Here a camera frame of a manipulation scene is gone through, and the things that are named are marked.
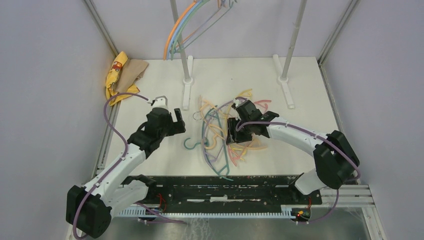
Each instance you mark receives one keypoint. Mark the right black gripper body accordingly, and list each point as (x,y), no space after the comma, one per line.
(246,129)

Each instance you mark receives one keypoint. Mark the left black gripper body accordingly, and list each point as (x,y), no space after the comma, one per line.
(167,131)

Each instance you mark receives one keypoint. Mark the yellow hanger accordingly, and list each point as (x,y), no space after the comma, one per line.
(237,151)

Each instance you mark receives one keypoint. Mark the pink red hanger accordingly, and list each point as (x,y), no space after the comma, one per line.
(239,143)

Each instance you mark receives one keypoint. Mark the purple hanger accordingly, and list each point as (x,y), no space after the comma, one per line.
(207,119)

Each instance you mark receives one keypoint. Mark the light blue hanger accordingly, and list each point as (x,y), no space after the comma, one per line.
(177,30)

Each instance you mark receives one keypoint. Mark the sage green hanger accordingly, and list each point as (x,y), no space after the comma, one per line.
(182,30)

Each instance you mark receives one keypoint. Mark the orange hanger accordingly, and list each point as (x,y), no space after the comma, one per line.
(177,28)

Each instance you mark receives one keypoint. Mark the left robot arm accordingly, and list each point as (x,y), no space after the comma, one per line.
(92,207)

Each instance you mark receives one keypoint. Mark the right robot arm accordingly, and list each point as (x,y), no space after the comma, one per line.
(335,161)

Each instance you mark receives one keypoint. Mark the peach beige hanger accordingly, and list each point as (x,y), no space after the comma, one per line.
(218,126)

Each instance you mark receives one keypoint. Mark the teal hanger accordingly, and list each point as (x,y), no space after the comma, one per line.
(214,154)

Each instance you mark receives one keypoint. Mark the left white rack foot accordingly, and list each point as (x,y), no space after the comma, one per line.
(188,84)

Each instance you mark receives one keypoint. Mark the white rack foot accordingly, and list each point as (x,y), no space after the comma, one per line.
(283,82)
(188,84)

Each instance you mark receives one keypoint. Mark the right white rack foot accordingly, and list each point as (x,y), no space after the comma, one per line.
(283,82)

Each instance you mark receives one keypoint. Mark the beige cloth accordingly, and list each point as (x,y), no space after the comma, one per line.
(132,71)

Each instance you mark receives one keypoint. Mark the yellow cloth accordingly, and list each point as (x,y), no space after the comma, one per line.
(112,79)

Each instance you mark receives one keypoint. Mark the right grey rack pole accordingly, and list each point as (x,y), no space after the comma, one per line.
(297,25)

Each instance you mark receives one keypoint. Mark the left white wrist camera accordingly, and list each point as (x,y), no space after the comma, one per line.
(159,102)

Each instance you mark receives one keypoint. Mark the left aluminium frame rail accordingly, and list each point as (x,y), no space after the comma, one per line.
(103,143)

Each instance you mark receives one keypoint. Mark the aluminium frame rail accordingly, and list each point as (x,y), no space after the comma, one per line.
(103,143)
(323,57)

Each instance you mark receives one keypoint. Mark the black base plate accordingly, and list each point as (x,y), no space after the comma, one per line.
(250,194)

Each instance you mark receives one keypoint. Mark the white slotted cable duct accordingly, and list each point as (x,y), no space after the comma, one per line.
(136,211)

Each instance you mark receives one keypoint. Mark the right aluminium frame rail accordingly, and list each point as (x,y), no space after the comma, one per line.
(323,57)

